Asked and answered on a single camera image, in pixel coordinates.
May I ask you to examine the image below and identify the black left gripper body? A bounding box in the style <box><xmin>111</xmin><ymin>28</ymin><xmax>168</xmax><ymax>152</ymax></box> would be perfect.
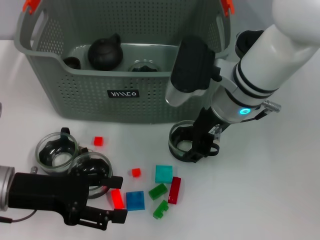
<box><xmin>8</xmin><ymin>166</ymin><xmax>106</xmax><ymax>226</ymax></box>

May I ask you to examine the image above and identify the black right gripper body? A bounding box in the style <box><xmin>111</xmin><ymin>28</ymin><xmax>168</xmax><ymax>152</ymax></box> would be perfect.
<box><xmin>192</xmin><ymin>106</ymin><xmax>227</xmax><ymax>141</ymax></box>

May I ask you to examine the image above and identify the glass teacup black sleeve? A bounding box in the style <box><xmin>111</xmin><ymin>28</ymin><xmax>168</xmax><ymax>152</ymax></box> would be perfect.
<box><xmin>127</xmin><ymin>59</ymin><xmax>161</xmax><ymax>73</ymax></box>
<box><xmin>68</xmin><ymin>147</ymin><xmax>113</xmax><ymax>200</ymax></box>
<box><xmin>34</xmin><ymin>127</ymin><xmax>80</xmax><ymax>176</ymax></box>
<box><xmin>168</xmin><ymin>119</ymin><xmax>221</xmax><ymax>163</ymax></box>

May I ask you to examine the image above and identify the grey perforated storage bin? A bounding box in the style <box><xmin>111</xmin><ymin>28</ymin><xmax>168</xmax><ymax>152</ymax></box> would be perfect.
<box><xmin>13</xmin><ymin>0</ymin><xmax>237</xmax><ymax>125</ymax></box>

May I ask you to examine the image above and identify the bright red rectangular brick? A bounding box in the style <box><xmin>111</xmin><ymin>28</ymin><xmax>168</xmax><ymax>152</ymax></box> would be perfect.
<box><xmin>109</xmin><ymin>188</ymin><xmax>126</xmax><ymax>210</ymax></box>

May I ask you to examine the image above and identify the blue square brick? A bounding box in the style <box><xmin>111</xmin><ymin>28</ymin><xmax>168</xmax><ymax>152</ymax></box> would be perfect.
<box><xmin>125</xmin><ymin>190</ymin><xmax>146</xmax><ymax>212</ymax></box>

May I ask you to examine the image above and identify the green L-shaped brick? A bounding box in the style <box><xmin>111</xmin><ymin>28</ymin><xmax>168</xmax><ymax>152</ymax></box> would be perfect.
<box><xmin>152</xmin><ymin>199</ymin><xmax>170</xmax><ymax>220</ymax></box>

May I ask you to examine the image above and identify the green rectangular brick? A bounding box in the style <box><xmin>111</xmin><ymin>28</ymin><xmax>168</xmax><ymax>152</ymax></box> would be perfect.
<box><xmin>148</xmin><ymin>183</ymin><xmax>168</xmax><ymax>201</ymax></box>

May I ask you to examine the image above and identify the teal square brick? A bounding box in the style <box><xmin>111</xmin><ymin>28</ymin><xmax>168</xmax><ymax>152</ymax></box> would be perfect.
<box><xmin>154</xmin><ymin>164</ymin><xmax>174</xmax><ymax>184</ymax></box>

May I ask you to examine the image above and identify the dark red long brick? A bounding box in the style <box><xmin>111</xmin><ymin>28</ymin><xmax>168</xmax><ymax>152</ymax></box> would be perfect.
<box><xmin>167</xmin><ymin>176</ymin><xmax>183</xmax><ymax>205</ymax></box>

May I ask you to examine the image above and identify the black clay teapot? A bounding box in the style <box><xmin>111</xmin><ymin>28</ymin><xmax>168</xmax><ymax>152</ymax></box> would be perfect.
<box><xmin>87</xmin><ymin>32</ymin><xmax>125</xmax><ymax>71</ymax></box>

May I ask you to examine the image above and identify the small black clay cup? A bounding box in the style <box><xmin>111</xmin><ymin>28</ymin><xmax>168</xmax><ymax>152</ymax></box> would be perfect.
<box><xmin>63</xmin><ymin>56</ymin><xmax>82</xmax><ymax>70</ymax></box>

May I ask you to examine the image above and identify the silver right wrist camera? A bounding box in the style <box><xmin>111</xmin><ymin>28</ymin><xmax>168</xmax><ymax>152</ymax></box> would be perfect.
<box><xmin>164</xmin><ymin>34</ymin><xmax>221</xmax><ymax>108</ymax></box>

